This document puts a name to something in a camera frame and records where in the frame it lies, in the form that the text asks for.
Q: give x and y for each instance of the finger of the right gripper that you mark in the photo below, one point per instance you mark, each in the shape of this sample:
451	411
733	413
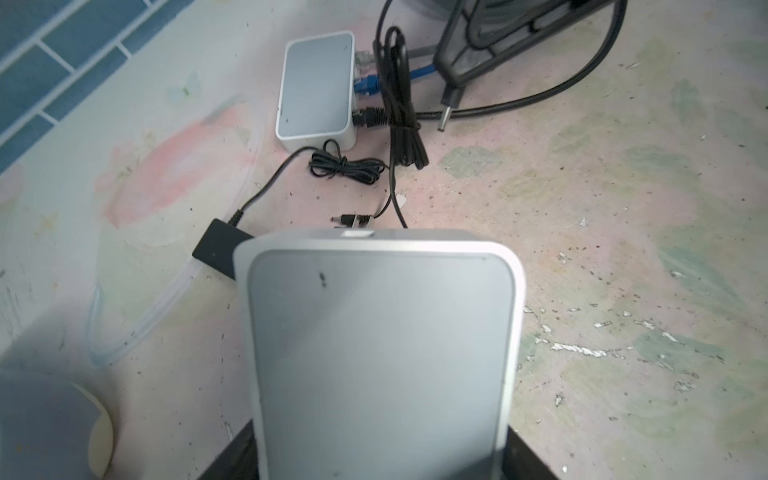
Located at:
481	35

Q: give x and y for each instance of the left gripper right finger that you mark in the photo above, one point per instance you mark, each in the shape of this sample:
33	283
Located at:
520	462

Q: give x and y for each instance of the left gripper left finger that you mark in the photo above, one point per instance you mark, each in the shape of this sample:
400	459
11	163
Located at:
238	461

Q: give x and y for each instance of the black power adapter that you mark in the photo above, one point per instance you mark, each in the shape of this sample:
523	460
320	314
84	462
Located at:
406	147
217	245

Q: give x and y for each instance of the lavender ceramic cup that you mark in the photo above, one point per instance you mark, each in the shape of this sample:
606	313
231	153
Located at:
52	429

